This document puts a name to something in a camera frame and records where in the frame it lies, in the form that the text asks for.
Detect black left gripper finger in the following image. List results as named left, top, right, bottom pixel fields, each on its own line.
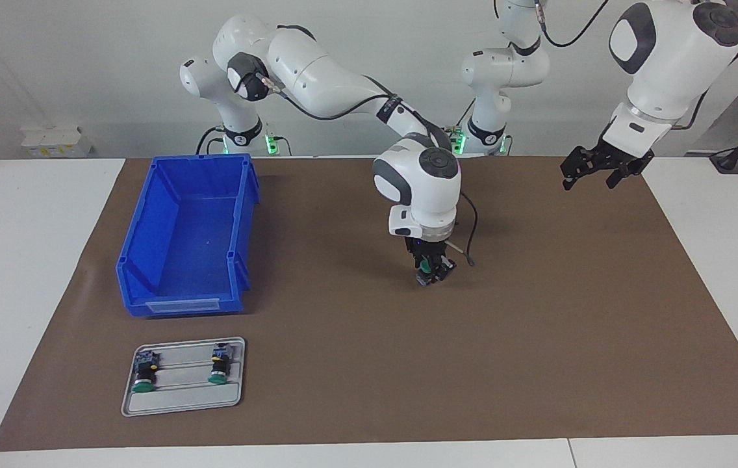
left=605, top=156, right=654, bottom=190
left=561, top=146, right=594, bottom=191

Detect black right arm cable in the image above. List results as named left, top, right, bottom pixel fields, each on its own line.
left=259, top=71, right=477, bottom=267

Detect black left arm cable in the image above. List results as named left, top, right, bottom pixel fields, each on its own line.
left=535, top=0, right=738, bottom=131

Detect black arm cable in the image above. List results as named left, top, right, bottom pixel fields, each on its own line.
left=535, top=0, right=738, bottom=131
left=259, top=71, right=477, bottom=267

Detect black base cable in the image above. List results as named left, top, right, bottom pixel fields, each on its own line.
left=444, top=97, right=477, bottom=155
left=196, top=125, right=293, bottom=157

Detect brown table mat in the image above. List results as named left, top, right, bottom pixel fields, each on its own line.
left=0, top=155, right=738, bottom=452

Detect green push button switch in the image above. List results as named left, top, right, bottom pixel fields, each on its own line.
left=208, top=344, right=232, bottom=384
left=132, top=350, right=160, bottom=394
left=415, top=260, right=441, bottom=287

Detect grey metal tray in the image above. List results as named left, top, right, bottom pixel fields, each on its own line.
left=121, top=337, right=246, bottom=417

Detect white wall box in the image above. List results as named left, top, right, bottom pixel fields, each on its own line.
left=20, top=125, right=92, bottom=159

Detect blue plastic storage bin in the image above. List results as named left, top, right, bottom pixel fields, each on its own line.
left=116, top=153, right=261, bottom=318

